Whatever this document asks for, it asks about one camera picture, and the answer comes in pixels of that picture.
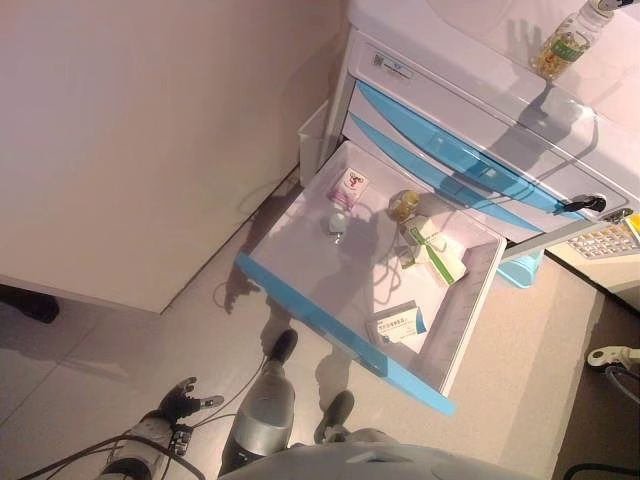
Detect small white pill bottle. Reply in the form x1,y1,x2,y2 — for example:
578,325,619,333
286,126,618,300
324,210,349,237

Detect white medical cart body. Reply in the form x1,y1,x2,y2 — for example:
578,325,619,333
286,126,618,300
319,0,640,262

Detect white wire basket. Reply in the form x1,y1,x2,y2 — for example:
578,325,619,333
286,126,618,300
566,219,640,262

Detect white hospital bed frame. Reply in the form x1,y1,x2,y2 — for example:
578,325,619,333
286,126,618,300
585,343,640,374

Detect pink white medicine box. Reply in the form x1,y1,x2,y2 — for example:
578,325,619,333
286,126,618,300
326,166,371,208

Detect yellow sharps container red lid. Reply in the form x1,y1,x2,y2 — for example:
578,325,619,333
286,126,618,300
621,211,640,247

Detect blue front cart drawer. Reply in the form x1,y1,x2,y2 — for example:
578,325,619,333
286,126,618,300
234,139,509,417
344,111,545,237
351,79,597,225

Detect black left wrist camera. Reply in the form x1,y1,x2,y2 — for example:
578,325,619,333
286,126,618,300
169,424,194,457

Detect robot left leg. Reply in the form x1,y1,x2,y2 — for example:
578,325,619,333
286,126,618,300
218,328,300,475

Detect dark person shoe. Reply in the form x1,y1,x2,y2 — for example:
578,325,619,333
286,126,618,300
0,283,62,325

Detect black key in lock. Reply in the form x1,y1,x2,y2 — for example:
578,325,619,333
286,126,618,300
559,195,608,216

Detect thin grey robot cable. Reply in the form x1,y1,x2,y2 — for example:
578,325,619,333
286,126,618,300
173,349,267,432

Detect grey robot torso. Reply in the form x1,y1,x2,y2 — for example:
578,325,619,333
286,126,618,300
218,426,567,480

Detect long green white box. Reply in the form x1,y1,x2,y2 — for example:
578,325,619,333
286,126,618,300
404,214,469,288

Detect white translucent side bin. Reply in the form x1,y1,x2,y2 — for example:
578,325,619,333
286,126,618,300
296,99,332,187

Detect translucent bin blue lid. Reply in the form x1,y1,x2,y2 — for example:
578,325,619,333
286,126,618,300
496,248,544,290

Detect blue white medicine box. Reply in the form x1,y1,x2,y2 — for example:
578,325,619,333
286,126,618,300
365,298,432,356

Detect clear bottle yellow capsules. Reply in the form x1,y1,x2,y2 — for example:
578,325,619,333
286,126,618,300
529,0,617,82
389,188,422,222

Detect thick black cable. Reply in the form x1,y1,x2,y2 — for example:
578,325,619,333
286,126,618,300
28,431,182,480

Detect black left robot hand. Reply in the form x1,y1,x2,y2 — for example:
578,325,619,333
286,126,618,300
154,377,226,427

